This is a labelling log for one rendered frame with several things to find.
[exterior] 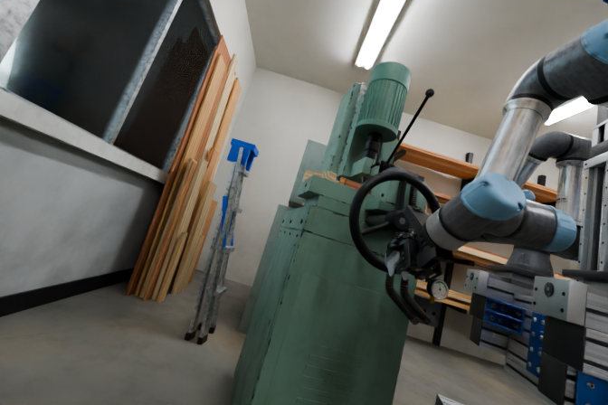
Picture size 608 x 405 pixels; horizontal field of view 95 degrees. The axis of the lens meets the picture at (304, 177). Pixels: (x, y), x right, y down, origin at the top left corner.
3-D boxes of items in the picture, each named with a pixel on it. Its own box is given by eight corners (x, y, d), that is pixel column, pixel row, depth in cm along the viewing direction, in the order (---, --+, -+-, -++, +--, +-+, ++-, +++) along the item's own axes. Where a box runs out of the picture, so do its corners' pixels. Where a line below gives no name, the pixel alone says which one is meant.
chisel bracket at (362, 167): (360, 175, 110) (365, 155, 112) (347, 181, 124) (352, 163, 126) (377, 182, 111) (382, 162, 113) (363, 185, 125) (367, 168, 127)
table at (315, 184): (314, 187, 84) (319, 168, 85) (296, 195, 113) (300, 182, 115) (483, 245, 93) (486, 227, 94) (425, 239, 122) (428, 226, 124)
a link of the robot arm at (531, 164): (550, 129, 116) (483, 218, 141) (576, 137, 116) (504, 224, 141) (535, 121, 126) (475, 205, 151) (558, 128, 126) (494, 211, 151)
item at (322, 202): (316, 205, 93) (318, 194, 94) (303, 208, 113) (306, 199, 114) (420, 240, 99) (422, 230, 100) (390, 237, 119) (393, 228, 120)
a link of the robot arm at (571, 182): (533, 251, 119) (546, 136, 131) (566, 262, 119) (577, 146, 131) (559, 253, 108) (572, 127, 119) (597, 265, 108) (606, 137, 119)
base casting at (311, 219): (301, 230, 91) (308, 202, 93) (280, 226, 146) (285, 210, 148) (421, 268, 97) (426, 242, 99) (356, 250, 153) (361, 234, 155)
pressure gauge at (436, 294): (429, 303, 89) (433, 277, 91) (421, 299, 93) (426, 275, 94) (445, 307, 90) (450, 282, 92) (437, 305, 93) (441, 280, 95)
